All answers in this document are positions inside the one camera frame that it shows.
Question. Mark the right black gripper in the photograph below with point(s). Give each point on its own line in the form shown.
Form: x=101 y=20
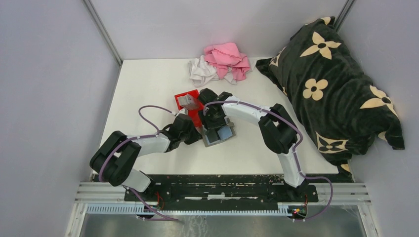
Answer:
x=207 y=124

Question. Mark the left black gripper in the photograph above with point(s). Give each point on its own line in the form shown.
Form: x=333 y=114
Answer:
x=196 y=136

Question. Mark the red plastic bin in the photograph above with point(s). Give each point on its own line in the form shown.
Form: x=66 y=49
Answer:
x=193 y=114

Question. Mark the dark credit card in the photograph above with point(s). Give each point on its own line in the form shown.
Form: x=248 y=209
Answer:
x=212 y=136

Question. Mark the grey card holder wallet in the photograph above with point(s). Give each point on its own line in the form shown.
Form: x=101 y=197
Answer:
x=225 y=133

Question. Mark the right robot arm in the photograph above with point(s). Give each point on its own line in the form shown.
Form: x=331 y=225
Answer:
x=279 y=132

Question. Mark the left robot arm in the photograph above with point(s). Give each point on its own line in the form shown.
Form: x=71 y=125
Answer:
x=115 y=159

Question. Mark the stack of cards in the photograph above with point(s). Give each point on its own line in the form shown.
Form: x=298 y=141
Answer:
x=189 y=102

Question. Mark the white cloth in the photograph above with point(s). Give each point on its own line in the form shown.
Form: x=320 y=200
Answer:
x=201 y=73

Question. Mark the pink cloth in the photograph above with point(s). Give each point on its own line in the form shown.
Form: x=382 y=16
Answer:
x=225 y=57

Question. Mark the black floral pillow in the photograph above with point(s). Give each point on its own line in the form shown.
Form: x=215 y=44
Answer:
x=341 y=109

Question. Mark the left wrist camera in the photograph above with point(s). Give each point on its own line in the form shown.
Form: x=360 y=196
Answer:
x=181 y=112

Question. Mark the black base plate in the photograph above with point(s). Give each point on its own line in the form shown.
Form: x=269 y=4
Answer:
x=239 y=192

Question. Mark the aluminium rail frame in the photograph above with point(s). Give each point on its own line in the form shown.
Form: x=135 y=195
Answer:
x=101 y=210

